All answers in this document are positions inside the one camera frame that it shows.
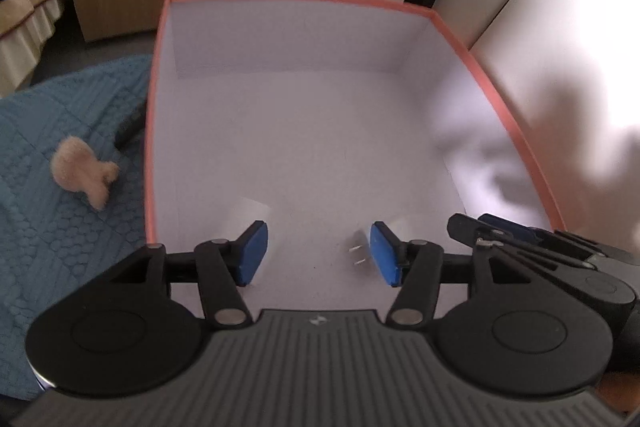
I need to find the black object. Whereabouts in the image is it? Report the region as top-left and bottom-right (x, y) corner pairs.
(114, 106), (149, 148)

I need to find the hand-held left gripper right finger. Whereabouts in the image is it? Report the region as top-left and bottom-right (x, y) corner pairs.
(369, 221), (540, 327)

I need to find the white wardrobe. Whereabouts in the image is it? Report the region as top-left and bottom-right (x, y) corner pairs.
(431, 0), (640, 235)

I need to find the blue quilted blanket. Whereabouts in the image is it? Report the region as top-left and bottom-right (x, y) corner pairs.
(0, 53), (154, 400)

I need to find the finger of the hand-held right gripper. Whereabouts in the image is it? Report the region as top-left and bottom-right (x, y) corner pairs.
(447, 213), (596, 274)
(477, 213), (562, 246)

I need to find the white charger plug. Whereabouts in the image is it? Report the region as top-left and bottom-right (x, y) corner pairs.
(348, 219), (427, 269)

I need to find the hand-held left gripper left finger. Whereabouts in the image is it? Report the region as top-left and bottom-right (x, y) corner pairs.
(107, 220), (269, 329)

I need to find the beige plush toy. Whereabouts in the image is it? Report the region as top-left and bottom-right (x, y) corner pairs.
(51, 135), (122, 210)

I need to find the orange cardboard box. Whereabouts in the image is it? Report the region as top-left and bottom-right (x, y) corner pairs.
(144, 0), (568, 293)

